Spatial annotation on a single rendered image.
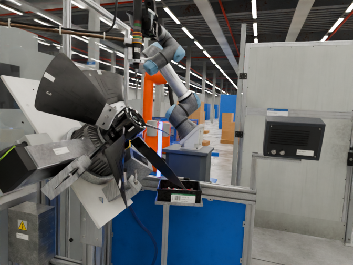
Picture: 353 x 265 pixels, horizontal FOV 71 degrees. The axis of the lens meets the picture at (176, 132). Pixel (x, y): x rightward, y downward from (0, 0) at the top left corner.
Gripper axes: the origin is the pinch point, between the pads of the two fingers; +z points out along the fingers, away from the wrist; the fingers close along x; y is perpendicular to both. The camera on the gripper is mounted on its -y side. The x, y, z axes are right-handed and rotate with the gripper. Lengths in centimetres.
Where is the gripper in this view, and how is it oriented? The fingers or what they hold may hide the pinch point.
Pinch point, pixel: (137, 9)
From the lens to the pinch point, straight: 115.7
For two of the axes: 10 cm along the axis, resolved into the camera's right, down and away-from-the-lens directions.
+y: -0.4, 10.0, 0.9
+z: -2.9, 0.7, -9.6
